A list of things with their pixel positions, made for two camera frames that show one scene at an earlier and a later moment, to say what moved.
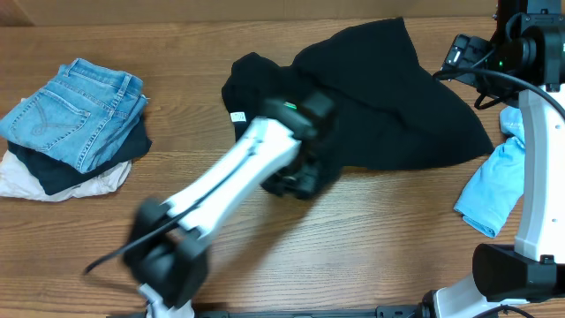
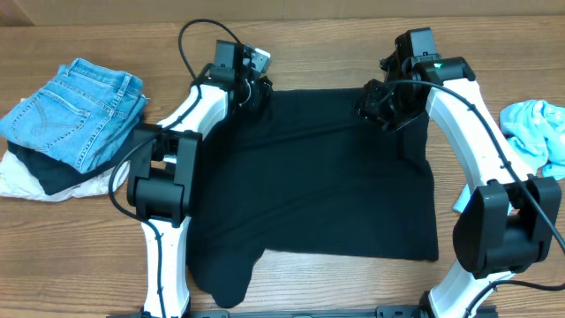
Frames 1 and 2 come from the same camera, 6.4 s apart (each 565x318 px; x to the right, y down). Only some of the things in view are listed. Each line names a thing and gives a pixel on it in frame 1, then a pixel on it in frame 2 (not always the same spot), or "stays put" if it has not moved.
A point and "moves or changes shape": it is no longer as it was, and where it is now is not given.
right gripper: x=510 y=94 -> x=369 y=103
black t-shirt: x=395 y=111 moves or changes shape
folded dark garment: x=56 y=172 stays put
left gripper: x=310 y=184 -> x=260 y=90
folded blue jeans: x=84 y=111 stays put
